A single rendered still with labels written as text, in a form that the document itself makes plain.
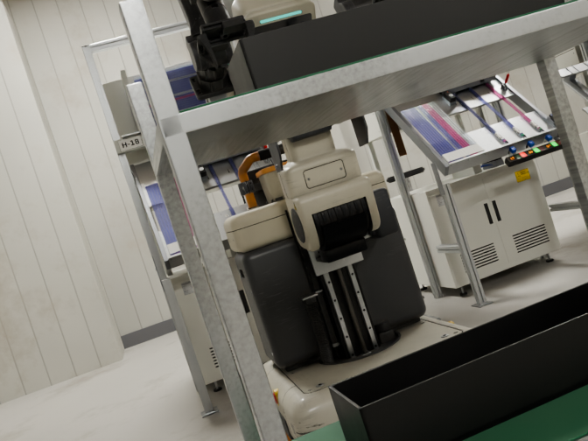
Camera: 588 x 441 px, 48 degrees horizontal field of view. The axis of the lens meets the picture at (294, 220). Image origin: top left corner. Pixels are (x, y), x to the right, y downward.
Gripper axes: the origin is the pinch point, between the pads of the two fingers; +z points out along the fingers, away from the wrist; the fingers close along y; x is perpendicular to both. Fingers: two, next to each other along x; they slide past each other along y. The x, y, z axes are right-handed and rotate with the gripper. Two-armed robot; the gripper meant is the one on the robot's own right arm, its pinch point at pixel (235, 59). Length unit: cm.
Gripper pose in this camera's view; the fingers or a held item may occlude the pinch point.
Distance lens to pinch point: 148.1
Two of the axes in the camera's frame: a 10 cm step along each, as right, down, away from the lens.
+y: 9.3, -3.0, 2.1
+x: -0.5, 4.7, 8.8
